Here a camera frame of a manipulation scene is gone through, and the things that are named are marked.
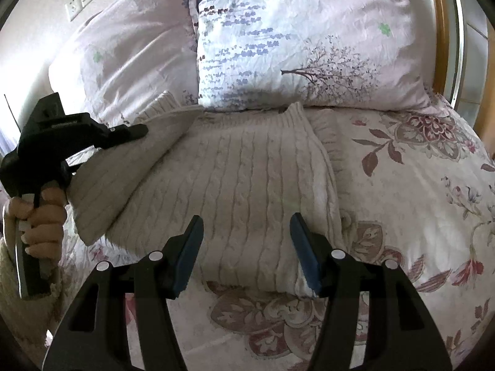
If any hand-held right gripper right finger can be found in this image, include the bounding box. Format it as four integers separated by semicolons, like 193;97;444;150
289;212;453;371

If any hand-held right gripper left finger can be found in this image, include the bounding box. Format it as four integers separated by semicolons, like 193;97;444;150
42;214;205;371

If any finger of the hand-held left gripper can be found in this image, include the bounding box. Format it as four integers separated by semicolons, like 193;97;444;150
104;123;150;150

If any cream cable-knit sweater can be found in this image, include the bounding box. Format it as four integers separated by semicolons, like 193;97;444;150
67;91;349;299

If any person's left hand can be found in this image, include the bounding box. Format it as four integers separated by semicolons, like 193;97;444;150
5;186;67;260

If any pale pink floral pillow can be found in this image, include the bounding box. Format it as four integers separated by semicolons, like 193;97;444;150
48;0;200;125

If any floral bedspread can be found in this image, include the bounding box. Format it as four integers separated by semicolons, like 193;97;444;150
48;85;495;371

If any tree print pillow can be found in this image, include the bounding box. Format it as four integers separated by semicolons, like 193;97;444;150
189;0;442;111

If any wooden headboard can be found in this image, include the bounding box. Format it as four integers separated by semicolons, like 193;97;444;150
426;0;495;144

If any white wardrobe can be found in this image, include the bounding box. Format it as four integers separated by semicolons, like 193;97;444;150
450;0;495;132

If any white wall socket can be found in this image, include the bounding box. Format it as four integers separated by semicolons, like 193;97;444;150
64;0;83;23

